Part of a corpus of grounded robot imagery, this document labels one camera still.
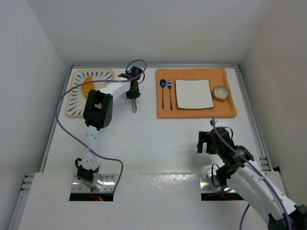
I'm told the orange croissant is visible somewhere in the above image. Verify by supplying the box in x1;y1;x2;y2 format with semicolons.
81;76;95;98

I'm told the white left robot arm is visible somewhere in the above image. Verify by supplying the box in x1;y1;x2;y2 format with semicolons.
75;74;141;184

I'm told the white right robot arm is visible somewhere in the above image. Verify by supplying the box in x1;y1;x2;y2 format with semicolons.
197;127;307;230

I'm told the blue spoon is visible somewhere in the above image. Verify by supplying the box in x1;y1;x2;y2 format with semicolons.
159;79;166;109

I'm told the blue fork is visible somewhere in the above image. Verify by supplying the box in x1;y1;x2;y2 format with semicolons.
167;80;173;111

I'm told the small flower-shaped bowl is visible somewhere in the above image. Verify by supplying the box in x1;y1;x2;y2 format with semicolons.
213;85;230;100

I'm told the white square plate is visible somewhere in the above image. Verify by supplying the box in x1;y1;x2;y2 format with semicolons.
175;79;214;110

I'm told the orange cloth placemat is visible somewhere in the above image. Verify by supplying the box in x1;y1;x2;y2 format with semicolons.
156;68;237;119

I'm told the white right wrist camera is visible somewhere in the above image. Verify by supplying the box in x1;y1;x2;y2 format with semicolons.
214;118;227;127

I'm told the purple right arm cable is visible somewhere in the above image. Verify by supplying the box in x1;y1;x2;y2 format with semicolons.
210;117;295;230

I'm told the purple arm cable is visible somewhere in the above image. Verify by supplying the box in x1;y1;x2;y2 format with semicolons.
55;59;147;192
210;117;295;230

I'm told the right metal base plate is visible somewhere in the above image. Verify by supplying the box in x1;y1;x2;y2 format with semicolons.
199;173;236;195

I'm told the metal base plate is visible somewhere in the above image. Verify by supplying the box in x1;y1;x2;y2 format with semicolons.
71;173;116;194
199;173;236;195

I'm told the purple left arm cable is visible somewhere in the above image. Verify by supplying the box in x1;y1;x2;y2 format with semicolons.
55;59;147;192

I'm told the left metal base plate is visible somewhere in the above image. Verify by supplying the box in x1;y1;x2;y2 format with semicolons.
71;173;116;194

